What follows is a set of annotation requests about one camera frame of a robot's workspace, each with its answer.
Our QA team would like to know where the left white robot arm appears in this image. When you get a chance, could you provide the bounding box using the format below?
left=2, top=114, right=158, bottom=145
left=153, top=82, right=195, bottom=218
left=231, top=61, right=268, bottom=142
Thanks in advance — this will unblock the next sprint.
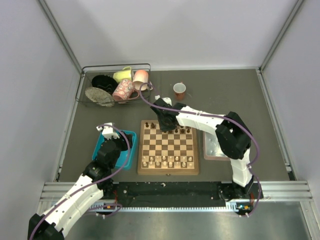
left=27, top=132, right=133, bottom=240

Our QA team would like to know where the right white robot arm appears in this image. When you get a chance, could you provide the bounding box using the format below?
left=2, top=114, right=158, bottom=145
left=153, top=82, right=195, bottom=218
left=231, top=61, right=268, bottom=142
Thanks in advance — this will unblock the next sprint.
left=150, top=98, right=254, bottom=198

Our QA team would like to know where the wooden chess board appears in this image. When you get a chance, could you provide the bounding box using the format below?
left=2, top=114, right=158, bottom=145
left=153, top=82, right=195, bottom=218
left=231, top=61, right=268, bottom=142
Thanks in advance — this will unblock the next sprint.
left=137, top=120, right=200, bottom=176

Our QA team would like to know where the blue plastic tray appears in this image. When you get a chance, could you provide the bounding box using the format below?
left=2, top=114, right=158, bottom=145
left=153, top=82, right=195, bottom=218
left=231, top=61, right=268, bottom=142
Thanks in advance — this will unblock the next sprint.
left=92, top=130, right=138, bottom=170

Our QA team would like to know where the brown mug white inside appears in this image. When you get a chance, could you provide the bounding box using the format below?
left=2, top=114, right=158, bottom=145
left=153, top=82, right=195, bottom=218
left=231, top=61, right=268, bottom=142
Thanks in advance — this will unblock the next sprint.
left=173, top=82, right=187, bottom=101

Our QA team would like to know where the pink white mug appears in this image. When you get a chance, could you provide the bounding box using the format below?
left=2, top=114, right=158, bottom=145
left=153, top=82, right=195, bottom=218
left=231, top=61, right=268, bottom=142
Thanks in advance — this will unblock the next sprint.
left=132, top=69, right=149, bottom=91

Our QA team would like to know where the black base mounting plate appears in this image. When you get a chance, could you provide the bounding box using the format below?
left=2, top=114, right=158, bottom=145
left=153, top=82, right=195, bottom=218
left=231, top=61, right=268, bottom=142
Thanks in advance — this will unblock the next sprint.
left=109, top=181, right=238, bottom=208

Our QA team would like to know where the pink metal tin tray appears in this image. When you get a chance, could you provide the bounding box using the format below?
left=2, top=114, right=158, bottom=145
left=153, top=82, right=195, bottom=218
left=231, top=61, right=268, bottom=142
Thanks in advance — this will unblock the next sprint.
left=203, top=132, right=230, bottom=162

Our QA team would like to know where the grey speckled plate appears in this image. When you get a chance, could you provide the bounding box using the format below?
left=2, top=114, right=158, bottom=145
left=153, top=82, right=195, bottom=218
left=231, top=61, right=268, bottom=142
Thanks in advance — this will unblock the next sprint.
left=84, top=87, right=115, bottom=107

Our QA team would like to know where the pink floral mug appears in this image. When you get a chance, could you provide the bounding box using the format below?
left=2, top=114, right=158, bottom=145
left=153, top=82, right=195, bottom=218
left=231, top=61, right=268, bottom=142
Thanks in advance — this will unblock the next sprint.
left=112, top=78, right=140, bottom=102

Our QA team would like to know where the yellow mug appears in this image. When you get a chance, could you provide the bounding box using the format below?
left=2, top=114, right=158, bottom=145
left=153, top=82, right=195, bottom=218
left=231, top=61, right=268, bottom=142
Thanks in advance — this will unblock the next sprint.
left=112, top=66, right=134, bottom=83

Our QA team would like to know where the black ridged bowl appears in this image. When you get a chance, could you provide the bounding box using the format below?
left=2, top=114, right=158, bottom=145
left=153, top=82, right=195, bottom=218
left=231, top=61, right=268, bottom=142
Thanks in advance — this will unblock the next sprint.
left=91, top=75, right=118, bottom=95

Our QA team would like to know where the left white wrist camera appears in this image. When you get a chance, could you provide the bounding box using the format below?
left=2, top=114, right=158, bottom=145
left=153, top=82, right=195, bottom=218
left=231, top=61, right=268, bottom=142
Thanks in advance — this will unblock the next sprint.
left=96, top=122, right=120, bottom=140

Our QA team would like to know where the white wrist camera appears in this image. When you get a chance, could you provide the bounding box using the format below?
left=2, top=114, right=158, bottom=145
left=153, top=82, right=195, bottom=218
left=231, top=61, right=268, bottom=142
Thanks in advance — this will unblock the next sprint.
left=154, top=95, right=172, bottom=106
left=96, top=122, right=120, bottom=140

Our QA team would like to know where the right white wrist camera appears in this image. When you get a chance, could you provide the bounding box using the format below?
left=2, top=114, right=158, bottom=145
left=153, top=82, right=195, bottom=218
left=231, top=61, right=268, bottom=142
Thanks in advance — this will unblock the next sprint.
left=154, top=95, right=172, bottom=106

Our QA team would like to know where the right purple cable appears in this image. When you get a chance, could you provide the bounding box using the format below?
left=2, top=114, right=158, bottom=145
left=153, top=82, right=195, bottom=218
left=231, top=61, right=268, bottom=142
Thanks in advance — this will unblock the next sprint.
left=139, top=82, right=263, bottom=218

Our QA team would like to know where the black wire dish rack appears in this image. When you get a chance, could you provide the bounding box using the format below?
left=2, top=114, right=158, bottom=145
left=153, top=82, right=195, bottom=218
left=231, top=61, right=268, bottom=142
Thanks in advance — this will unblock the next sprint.
left=75, top=62, right=154, bottom=107

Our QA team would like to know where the white slotted cable duct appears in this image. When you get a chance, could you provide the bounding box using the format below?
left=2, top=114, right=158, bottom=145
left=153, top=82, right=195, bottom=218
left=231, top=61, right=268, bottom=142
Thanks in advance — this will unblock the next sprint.
left=87, top=197, right=253, bottom=214

